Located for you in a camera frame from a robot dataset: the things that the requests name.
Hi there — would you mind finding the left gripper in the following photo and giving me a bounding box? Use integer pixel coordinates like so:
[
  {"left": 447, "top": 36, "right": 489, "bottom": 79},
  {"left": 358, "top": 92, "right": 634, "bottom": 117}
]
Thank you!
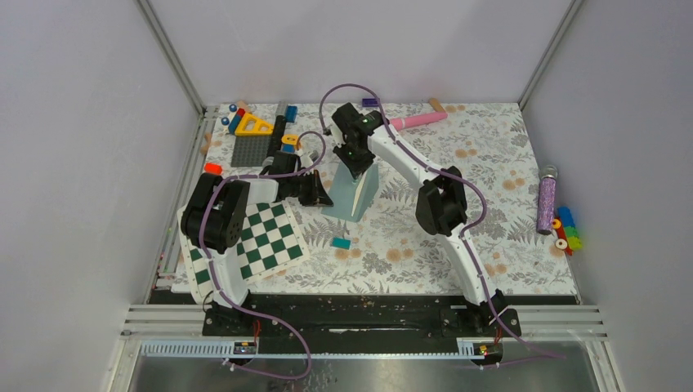
[{"left": 287, "top": 170, "right": 333, "bottom": 207}]

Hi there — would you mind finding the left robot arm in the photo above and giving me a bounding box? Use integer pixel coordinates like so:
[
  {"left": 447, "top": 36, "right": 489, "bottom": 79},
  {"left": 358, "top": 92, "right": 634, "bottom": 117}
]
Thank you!
[{"left": 179, "top": 151, "right": 334, "bottom": 336}]

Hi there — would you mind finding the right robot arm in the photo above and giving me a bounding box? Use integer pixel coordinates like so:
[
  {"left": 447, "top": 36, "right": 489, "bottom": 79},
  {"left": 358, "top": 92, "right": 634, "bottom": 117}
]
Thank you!
[{"left": 332, "top": 103, "right": 507, "bottom": 336}]

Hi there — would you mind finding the small teal block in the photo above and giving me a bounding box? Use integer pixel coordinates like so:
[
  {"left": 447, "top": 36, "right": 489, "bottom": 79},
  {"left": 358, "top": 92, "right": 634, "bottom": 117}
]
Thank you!
[{"left": 331, "top": 238, "right": 351, "bottom": 250}]

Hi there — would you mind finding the pink cylinder marker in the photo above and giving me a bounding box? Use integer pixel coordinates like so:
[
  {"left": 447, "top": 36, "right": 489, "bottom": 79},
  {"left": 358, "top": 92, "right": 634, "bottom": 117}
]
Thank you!
[{"left": 389, "top": 112, "right": 448, "bottom": 131}]

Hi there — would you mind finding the purple small brick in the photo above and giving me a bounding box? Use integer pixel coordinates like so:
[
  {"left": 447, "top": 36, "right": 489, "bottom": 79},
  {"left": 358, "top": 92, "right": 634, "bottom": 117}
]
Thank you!
[{"left": 361, "top": 98, "right": 379, "bottom": 108}]

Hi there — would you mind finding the green white checkerboard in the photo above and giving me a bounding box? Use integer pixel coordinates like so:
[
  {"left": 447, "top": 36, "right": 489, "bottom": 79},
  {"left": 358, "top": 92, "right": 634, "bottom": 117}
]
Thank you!
[{"left": 177, "top": 202, "right": 310, "bottom": 304}]

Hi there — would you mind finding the green blue brick stack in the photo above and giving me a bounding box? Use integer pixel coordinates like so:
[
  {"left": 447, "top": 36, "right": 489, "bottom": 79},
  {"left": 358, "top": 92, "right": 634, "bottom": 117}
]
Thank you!
[{"left": 280, "top": 134, "right": 301, "bottom": 154}]

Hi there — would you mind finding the blue lego brick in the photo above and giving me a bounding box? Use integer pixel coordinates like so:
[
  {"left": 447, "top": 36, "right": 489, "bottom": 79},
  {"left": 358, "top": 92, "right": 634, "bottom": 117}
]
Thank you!
[{"left": 285, "top": 105, "right": 298, "bottom": 123}]

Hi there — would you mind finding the grey lego baseplate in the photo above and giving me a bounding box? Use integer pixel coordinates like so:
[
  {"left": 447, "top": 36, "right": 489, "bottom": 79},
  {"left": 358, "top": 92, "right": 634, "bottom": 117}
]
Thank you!
[{"left": 228, "top": 102, "right": 288, "bottom": 167}]

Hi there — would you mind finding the wooden block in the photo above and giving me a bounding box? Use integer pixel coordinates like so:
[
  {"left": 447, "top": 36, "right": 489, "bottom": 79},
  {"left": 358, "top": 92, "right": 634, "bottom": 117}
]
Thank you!
[{"left": 428, "top": 98, "right": 446, "bottom": 113}]

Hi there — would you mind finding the yellow triangle toy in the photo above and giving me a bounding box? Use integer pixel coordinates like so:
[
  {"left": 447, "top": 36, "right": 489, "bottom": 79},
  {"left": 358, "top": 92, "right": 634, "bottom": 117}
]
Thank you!
[{"left": 234, "top": 113, "right": 274, "bottom": 136}]

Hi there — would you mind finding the small red block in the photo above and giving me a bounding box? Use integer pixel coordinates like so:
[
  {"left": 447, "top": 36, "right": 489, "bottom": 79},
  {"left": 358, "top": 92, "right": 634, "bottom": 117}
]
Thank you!
[{"left": 203, "top": 163, "right": 223, "bottom": 176}]

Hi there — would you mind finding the purple glitter tube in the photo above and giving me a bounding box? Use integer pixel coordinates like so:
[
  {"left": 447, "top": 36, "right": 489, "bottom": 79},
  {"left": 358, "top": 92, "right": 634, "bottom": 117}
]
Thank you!
[{"left": 536, "top": 165, "right": 558, "bottom": 235}]

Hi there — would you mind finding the colourful stacked brick toy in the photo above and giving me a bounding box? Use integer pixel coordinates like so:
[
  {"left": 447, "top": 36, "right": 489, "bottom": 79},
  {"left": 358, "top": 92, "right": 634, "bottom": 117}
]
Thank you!
[{"left": 552, "top": 206, "right": 583, "bottom": 256}]

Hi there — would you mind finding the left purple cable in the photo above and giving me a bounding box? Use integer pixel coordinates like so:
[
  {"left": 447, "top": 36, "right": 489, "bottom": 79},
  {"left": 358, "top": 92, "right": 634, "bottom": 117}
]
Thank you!
[{"left": 197, "top": 131, "right": 328, "bottom": 381}]

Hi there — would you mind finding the purple cable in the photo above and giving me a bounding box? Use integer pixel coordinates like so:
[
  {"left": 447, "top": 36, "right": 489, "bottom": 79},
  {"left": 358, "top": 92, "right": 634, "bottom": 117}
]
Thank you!
[
  {"left": 318, "top": 82, "right": 567, "bottom": 372},
  {"left": 197, "top": 131, "right": 328, "bottom": 381}
]

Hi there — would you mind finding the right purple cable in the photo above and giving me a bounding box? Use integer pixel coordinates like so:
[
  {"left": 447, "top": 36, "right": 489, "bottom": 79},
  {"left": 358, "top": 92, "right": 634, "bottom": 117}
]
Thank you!
[{"left": 318, "top": 82, "right": 567, "bottom": 372}]

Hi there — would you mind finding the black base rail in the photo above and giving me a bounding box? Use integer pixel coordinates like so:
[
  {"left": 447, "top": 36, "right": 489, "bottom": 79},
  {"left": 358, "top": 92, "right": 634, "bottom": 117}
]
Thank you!
[{"left": 202, "top": 294, "right": 521, "bottom": 354}]

